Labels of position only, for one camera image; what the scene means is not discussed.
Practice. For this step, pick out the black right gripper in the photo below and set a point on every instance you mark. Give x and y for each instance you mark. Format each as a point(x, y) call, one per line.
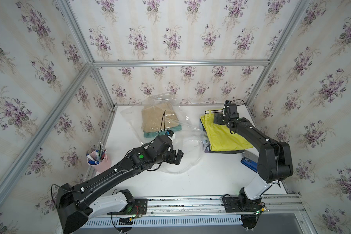
point(219, 115)

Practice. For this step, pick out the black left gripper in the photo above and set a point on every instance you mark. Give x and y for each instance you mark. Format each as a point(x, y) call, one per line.
point(172, 160)

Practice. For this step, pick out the yellow-green trousers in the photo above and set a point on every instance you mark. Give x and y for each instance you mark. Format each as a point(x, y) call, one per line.
point(219, 136)

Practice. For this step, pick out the clear plastic vacuum bag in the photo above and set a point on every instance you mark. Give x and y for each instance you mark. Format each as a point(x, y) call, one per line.
point(190, 139)

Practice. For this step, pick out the beige trousers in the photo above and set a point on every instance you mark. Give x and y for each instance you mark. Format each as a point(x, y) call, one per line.
point(156, 117)

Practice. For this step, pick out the dark grey trousers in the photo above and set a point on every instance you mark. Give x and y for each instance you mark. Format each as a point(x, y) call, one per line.
point(209, 151)

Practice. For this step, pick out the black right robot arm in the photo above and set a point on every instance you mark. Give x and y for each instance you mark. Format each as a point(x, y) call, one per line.
point(274, 162)

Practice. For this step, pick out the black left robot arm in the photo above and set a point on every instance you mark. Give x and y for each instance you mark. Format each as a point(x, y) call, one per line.
point(74, 203)

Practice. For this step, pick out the teal folded garment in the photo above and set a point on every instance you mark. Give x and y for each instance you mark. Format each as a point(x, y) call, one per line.
point(154, 134)

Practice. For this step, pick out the blue stapler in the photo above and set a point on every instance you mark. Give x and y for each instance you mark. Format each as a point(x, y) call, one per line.
point(252, 165)

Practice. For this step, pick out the pink pen cup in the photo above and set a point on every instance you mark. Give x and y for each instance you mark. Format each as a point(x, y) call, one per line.
point(98, 159)

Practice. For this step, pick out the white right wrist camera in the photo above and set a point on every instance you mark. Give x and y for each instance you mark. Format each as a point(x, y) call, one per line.
point(230, 110)

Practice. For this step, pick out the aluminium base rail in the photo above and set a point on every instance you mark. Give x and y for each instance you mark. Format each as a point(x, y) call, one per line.
point(192, 211)

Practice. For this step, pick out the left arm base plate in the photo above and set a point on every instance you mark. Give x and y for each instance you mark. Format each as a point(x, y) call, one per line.
point(139, 206)

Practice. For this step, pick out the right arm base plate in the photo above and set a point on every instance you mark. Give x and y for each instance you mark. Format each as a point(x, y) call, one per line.
point(242, 205)

